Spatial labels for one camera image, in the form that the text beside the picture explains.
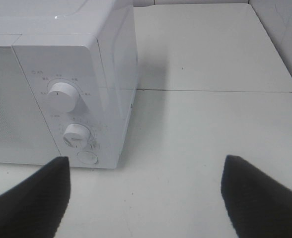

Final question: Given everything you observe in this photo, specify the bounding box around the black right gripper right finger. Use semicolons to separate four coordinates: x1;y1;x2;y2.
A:
220;155;292;238

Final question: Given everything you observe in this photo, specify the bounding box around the white microwave knob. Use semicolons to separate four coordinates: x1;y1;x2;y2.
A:
63;123;91;149
47;82;80;113

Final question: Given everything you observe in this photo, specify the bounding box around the white microwave oven body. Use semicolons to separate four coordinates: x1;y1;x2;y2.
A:
0;0;138;169

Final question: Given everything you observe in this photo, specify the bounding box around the round door release button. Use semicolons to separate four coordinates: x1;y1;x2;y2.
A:
77;151;98;165

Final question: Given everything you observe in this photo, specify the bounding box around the white microwave door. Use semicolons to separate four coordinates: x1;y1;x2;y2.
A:
0;35;60;165

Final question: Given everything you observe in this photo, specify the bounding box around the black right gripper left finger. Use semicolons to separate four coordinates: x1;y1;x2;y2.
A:
0;157;71;238

